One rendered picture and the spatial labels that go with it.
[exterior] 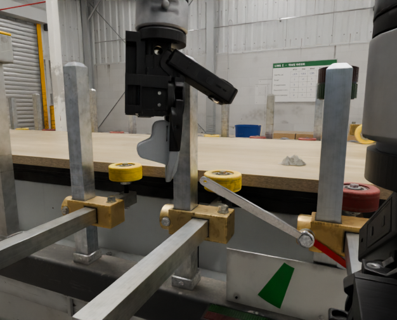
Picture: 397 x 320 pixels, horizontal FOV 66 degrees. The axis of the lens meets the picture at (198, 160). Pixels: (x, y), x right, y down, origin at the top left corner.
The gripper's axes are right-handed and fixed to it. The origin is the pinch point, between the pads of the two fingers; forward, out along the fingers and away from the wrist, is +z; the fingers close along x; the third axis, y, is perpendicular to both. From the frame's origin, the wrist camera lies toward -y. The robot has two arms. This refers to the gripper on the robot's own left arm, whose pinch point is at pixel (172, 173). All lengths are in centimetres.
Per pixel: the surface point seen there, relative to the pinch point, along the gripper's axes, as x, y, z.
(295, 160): -25.8, -35.9, 0.6
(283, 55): -637, -349, -183
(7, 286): -45, 39, 39
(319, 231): 5.4, -22.2, 8.3
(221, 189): 2.0, -7.2, 2.2
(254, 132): -525, -239, -1
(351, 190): 2.4, -29.9, 2.6
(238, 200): 2.7, -9.8, 3.9
